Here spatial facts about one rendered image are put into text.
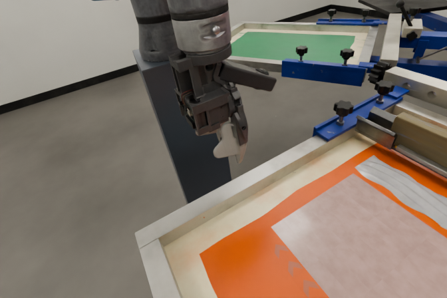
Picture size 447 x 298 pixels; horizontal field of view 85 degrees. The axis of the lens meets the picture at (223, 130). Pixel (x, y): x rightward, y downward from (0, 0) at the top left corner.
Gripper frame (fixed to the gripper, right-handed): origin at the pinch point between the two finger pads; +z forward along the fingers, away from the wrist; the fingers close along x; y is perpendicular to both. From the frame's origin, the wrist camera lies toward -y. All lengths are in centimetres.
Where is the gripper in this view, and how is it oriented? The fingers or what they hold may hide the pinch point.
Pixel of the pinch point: (232, 146)
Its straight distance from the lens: 46.7
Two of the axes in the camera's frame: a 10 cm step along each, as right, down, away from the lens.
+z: 1.2, 7.8, 6.1
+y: -8.6, 3.9, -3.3
